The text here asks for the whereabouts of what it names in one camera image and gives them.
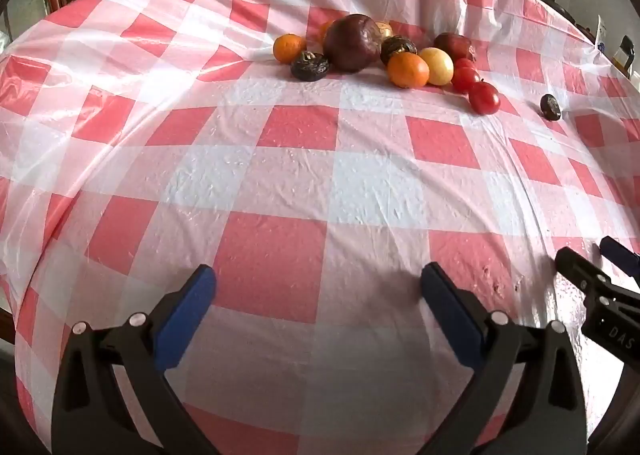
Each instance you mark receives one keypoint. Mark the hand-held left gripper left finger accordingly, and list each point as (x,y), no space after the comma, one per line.
(192,300)

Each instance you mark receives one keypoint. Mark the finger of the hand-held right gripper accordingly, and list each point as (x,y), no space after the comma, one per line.
(575,265)
(620,257)

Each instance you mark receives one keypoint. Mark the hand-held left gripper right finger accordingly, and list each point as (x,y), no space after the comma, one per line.
(445,305)

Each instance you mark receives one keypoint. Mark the red tomato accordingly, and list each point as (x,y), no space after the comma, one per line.
(484,98)
(465,77)

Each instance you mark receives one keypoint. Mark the orange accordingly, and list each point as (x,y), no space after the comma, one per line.
(289,47)
(325,31)
(408,70)

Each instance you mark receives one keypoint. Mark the smooth yellow fruit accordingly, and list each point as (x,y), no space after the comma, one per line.
(439,66)

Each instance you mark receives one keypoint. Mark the small red pomegranate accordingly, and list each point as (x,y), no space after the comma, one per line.
(454,45)

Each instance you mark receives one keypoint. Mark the large dark red pomegranate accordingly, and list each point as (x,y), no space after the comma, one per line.
(352,42)

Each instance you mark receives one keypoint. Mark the yellow-brown striped fruit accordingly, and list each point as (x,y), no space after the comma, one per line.
(385,29)

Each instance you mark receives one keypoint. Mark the red checked plastic tablecloth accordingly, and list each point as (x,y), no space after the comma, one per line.
(300,175)

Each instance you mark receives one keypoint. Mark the yellow black package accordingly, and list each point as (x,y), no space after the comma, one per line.
(624,52)

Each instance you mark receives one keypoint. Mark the white blue package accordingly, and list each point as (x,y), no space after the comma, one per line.
(600,30)

